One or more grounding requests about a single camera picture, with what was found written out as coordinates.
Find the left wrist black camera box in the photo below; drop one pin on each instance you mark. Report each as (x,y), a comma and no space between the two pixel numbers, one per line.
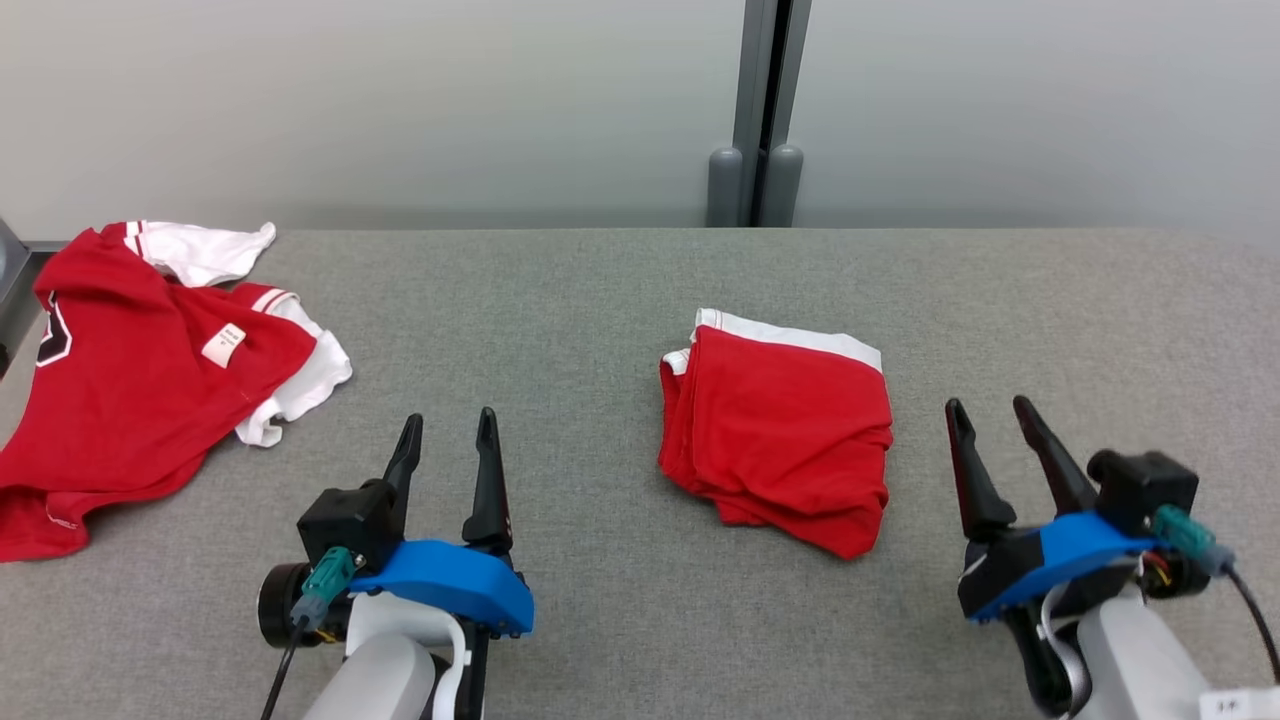
(350,520)

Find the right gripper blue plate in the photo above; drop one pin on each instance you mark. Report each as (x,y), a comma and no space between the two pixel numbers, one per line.
(1060,555)

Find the grey partition post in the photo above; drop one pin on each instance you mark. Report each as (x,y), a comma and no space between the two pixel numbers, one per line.
(760,110)

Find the red shorts with white waistband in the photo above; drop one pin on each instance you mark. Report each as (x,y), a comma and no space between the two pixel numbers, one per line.
(785,440)

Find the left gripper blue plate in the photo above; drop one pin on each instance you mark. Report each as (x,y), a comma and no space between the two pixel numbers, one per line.
(450,585)

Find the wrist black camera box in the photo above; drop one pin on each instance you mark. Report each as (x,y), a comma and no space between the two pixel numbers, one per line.
(1145,485)
(350,520)

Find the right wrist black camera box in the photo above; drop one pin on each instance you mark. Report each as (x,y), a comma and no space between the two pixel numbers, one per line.
(1145,485)

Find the grey metal object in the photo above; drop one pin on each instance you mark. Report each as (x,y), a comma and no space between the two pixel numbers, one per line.
(8,275)

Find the red white numbered jersey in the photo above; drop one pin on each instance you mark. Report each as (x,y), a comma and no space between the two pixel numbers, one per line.
(130,400)

